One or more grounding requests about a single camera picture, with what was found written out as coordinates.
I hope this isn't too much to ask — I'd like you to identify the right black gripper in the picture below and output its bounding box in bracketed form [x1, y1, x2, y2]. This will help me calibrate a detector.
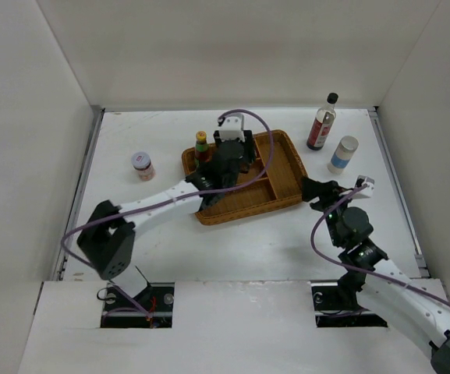
[300, 176, 356, 247]

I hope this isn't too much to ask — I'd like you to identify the green-label yellow-cap sauce bottle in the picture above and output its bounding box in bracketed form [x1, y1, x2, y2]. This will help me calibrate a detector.
[194, 131, 211, 167]

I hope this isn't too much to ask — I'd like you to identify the white blue-label cylindrical container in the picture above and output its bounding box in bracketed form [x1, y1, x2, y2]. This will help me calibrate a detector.
[327, 136, 359, 175]

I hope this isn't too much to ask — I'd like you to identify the dark soy sauce bottle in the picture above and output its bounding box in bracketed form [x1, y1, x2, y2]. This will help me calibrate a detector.
[306, 93, 338, 150]

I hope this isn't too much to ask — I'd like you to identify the red-label lid glass jar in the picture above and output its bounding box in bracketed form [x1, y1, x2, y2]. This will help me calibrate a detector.
[131, 151, 155, 181]

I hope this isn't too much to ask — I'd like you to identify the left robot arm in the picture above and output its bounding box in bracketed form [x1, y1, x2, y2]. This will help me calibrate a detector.
[76, 130, 256, 311]

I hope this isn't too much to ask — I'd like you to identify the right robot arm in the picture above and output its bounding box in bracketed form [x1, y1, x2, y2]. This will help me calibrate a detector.
[301, 176, 450, 373]

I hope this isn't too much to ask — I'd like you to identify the brown wicker divided basket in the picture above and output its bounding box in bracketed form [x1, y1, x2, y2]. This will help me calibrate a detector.
[181, 129, 308, 226]

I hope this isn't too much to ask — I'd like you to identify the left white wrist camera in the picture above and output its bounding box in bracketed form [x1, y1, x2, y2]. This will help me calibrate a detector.
[213, 113, 246, 143]

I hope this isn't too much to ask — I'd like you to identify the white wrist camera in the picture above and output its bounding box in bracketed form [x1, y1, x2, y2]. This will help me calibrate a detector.
[354, 175, 375, 199]
[213, 113, 246, 143]

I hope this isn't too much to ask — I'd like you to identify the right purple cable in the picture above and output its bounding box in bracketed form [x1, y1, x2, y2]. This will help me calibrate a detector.
[310, 185, 450, 320]

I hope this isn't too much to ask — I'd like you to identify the purple cable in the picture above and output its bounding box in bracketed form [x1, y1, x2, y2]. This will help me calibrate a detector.
[310, 185, 450, 320]
[60, 108, 275, 324]

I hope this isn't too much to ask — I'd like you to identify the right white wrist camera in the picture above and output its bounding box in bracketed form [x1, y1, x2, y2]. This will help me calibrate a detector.
[354, 175, 375, 199]

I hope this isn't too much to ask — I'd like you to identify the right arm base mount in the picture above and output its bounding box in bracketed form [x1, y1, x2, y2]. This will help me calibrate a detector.
[310, 281, 388, 328]

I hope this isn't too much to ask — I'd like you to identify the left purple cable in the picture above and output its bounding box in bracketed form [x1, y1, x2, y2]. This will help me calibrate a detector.
[60, 108, 275, 324]

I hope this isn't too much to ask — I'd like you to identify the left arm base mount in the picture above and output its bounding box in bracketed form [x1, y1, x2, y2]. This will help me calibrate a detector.
[96, 283, 175, 329]

